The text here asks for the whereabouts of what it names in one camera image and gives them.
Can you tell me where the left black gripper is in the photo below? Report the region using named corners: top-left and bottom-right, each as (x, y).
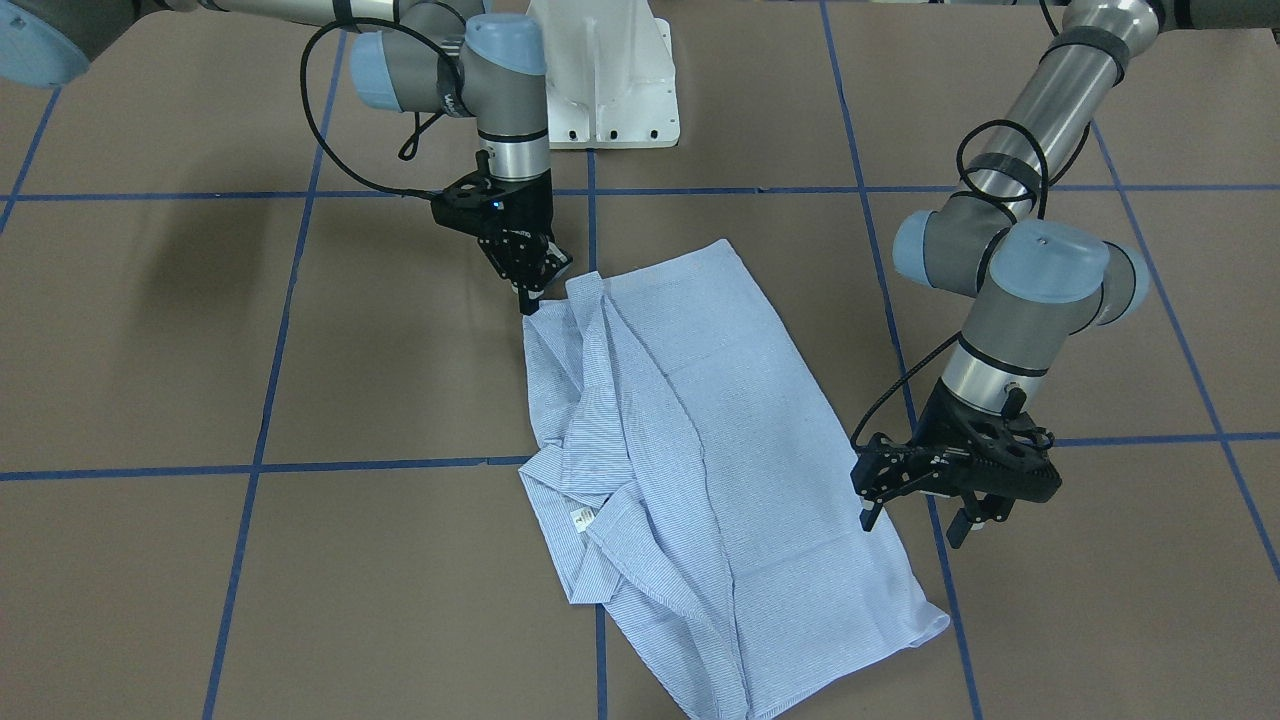
top-left (852, 382), bottom-right (1062, 550)

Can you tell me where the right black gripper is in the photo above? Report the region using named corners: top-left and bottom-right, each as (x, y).
top-left (430, 172), bottom-right (573, 316)

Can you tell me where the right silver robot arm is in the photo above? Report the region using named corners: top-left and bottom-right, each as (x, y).
top-left (1, 1), bottom-right (572, 316)

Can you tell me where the light blue striped shirt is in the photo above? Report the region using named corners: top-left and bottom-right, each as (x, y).
top-left (518, 240), bottom-right (950, 719)

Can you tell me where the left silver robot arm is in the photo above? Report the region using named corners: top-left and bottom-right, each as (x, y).
top-left (850, 1), bottom-right (1277, 548)

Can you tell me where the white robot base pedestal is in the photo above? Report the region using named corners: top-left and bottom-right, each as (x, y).
top-left (527, 1), bottom-right (682, 152)

